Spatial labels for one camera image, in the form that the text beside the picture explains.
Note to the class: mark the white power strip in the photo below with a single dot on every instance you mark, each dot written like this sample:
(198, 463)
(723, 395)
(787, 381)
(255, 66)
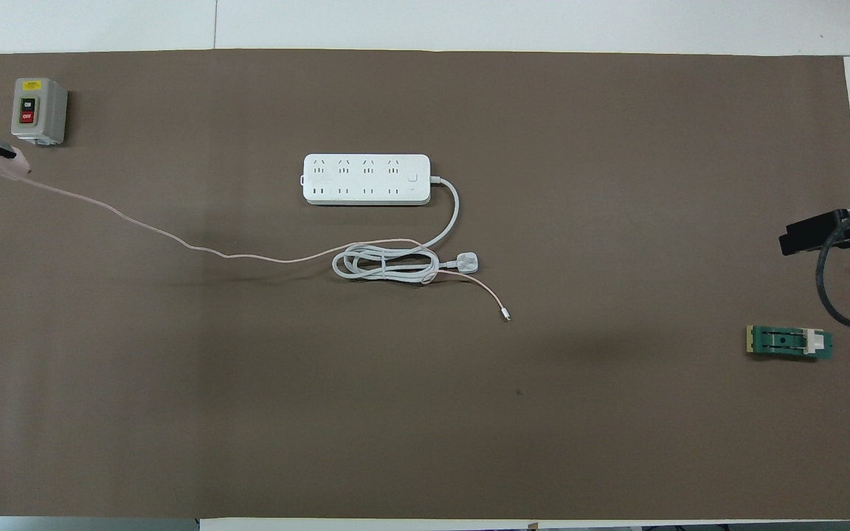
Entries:
(366, 181)

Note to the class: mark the brown paper table mat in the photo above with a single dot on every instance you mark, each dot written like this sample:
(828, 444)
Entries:
(469, 428)

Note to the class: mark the grey on-off switch box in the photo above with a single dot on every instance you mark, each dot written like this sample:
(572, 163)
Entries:
(37, 110)

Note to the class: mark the green knife switch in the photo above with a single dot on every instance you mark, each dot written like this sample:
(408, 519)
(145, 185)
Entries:
(786, 341)

